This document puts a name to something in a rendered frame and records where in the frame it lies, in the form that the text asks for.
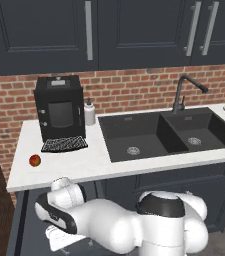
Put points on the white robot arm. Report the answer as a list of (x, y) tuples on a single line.
[(117, 223)]

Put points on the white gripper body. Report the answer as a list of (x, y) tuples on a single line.
[(62, 239)]

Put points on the wide dark wall cupboard door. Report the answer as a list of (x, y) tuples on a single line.
[(40, 33)]

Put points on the red apple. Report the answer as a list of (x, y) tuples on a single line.
[(34, 160)]

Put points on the dark drawer front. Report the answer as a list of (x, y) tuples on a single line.
[(27, 230)]

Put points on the white soap dispenser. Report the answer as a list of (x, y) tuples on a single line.
[(90, 113)]

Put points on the black double sink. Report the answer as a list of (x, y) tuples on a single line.
[(144, 136)]

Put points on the dark panel under sink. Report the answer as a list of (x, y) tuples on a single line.
[(184, 175)]

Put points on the black coffee machine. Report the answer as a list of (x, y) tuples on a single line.
[(60, 111)]

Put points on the black tap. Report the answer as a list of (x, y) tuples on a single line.
[(180, 96)]

